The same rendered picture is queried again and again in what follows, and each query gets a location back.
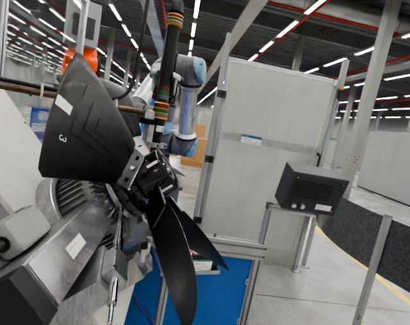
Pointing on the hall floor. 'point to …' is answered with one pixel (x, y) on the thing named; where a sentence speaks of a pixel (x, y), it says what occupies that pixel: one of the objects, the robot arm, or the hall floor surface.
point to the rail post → (251, 292)
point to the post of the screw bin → (161, 302)
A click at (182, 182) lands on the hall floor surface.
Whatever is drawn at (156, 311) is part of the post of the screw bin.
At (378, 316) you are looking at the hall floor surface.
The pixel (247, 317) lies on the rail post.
